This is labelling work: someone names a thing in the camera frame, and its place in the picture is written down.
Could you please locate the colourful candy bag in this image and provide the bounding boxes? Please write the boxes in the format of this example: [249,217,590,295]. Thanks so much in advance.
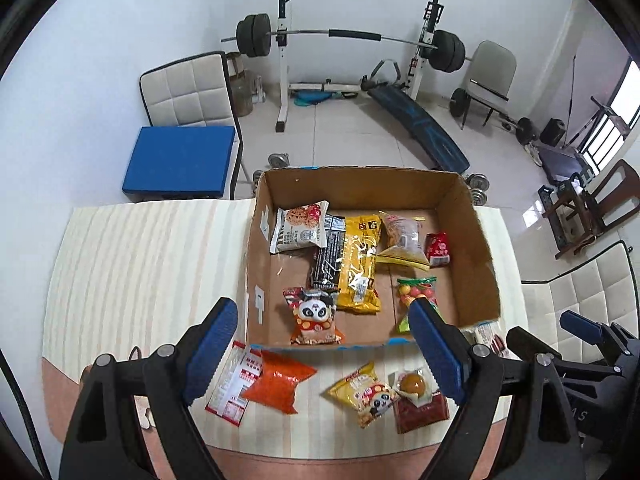
[397,276,439,334]

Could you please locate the yellow panda crisps bag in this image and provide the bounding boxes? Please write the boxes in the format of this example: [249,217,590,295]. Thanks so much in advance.
[326,362,399,429]

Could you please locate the yellow clear snack bag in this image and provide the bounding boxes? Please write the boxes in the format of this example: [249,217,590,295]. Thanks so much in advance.
[376,212,431,271]

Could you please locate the orange snack packet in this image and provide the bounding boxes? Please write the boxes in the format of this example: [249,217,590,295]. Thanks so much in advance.
[242,350,317,415]

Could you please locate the yellow black noodle packet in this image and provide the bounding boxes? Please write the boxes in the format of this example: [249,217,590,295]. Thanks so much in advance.
[309,214,382,314]

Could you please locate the orange panda snack bag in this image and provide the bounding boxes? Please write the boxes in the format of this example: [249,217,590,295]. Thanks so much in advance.
[283,287,344,346]

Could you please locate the white cookie packet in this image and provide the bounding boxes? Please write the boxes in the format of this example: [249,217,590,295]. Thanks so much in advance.
[269,200,329,255]

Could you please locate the white quilted chair right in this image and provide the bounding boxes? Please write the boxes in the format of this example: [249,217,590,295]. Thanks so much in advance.
[522,240,639,363]

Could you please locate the white quilted chair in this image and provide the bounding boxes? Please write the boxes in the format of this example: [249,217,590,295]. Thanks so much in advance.
[522,240,639,363]
[139,51,248,200]

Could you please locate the brown round pastry packet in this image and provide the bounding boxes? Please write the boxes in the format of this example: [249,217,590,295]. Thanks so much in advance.
[392,367,433,408]

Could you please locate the dark red snack packet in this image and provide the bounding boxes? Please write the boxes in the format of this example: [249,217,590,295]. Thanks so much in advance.
[394,391,449,434]

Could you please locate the small red triangular packet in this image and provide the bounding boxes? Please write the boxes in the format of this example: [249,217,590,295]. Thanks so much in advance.
[425,232,451,268]

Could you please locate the dark wooden chair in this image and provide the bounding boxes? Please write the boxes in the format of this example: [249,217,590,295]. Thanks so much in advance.
[538,159,639,260]

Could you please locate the red white flat sachet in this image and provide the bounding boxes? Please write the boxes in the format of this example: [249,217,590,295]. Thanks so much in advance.
[205,341,262,427]

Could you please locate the striped cat table mat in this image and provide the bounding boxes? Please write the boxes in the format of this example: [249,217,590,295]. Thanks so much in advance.
[40,194,532,480]

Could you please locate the chrome dumbbell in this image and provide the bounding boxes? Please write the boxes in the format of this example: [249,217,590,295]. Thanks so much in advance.
[465,174,490,206]
[253,153,290,188]

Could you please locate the cardboard milk box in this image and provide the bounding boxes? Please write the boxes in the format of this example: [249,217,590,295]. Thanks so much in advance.
[246,167,501,349]

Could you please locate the black floor speaker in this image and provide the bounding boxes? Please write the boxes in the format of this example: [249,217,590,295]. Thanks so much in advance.
[539,118,566,146]

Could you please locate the small barbell on floor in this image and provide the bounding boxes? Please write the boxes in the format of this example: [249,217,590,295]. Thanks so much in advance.
[499,113,538,146]

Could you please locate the grey padded chair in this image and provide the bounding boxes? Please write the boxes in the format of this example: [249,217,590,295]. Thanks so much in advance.
[449,40,518,130]

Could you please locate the blue seat cushion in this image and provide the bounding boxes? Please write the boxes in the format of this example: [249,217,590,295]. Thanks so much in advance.
[122,126,235,200]

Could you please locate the black sit-up bench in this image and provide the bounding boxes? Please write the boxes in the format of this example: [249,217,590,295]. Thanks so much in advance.
[360,58,470,174]

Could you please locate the white squat rack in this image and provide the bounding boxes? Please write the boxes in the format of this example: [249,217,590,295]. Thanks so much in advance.
[270,0,444,133]

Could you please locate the white quilted chair back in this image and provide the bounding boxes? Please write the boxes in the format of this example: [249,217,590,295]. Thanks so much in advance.
[139,51,248,200]

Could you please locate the clear water jug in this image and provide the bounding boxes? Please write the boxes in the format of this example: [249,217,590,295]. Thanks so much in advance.
[226,52,266,117]

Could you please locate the barbell with black plates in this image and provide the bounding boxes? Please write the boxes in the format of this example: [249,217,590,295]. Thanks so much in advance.
[220,12,474,74]

